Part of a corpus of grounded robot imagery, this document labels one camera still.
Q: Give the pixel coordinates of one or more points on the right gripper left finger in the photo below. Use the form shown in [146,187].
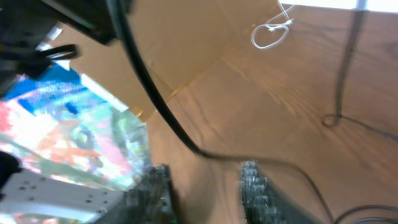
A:
[150,201]

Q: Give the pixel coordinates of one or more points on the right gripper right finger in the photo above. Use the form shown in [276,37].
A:
[264,203]

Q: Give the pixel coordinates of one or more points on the cardboard panel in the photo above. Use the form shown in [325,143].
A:
[178,40]

